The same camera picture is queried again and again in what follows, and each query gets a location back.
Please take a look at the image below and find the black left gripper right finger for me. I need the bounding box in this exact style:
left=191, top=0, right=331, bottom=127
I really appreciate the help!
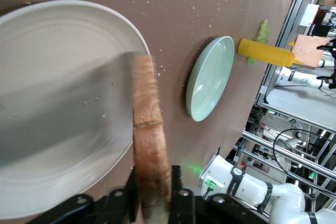
left=167, top=165, right=268, bottom=224

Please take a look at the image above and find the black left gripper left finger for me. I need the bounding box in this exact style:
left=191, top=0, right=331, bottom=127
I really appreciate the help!
left=26, top=166, right=140, bottom=224

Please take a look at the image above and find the brown bread slice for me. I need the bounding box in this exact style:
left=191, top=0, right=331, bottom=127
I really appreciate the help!
left=132, top=55, right=172, bottom=224

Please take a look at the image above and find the yellow mustard squeeze bottle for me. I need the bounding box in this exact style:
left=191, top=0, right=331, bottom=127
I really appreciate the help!
left=237, top=38, right=305, bottom=67

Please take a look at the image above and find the green lettuce leaf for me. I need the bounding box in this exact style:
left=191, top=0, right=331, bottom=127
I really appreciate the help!
left=246, top=19, right=271, bottom=65

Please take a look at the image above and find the pale green plate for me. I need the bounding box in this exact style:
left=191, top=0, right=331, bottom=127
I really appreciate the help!
left=185, top=36, right=235, bottom=122

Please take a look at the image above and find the beige plate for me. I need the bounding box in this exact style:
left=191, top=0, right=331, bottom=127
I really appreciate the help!
left=0, top=0, right=151, bottom=220

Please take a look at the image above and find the brown wooden board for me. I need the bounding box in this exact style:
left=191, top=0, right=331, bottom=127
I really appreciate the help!
left=290, top=34, right=330, bottom=70

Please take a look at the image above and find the aluminium background frame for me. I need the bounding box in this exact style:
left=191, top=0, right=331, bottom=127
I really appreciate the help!
left=236, top=98, right=336, bottom=183

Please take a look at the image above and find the aluminium table frame rail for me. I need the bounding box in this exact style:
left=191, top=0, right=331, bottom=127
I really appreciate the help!
left=251, top=0, right=323, bottom=109

